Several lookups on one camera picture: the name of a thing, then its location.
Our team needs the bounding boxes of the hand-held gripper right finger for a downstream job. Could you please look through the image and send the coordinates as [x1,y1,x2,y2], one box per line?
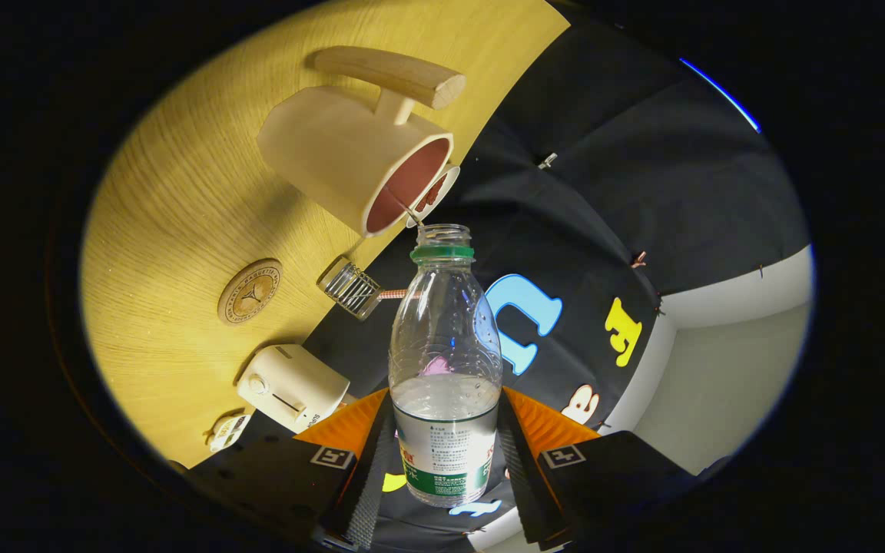
[491,386,720,551]

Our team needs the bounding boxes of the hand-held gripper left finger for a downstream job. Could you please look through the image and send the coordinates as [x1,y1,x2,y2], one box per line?
[174,388,399,551]

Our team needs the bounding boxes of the clear plastic juice bottle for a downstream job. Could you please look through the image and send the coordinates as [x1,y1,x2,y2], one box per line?
[389,224,505,508]

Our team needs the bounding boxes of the round cork coaster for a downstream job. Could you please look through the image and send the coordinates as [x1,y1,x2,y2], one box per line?
[217,258,283,326]

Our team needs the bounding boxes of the beige cup with wooden handle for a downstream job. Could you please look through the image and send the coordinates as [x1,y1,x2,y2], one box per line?
[257,45,468,239]

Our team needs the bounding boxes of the white toaster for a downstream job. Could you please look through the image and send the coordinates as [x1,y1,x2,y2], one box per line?
[237,344,351,435]

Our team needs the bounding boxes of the white divided snack dish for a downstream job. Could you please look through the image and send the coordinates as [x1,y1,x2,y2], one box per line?
[207,413,253,454]

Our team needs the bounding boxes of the brown sausage pieces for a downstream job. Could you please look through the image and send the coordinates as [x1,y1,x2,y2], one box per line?
[416,175,448,214]

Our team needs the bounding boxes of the white round plate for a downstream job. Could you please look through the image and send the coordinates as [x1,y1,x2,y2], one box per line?
[406,164,461,230]

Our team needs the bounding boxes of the black backdrop cloth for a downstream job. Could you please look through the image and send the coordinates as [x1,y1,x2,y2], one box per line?
[300,15,810,553]

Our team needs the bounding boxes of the wooden table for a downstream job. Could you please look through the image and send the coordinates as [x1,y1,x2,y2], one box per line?
[78,0,572,469]

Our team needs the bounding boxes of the metal wire holder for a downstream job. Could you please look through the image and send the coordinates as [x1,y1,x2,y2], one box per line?
[317,261,383,321]

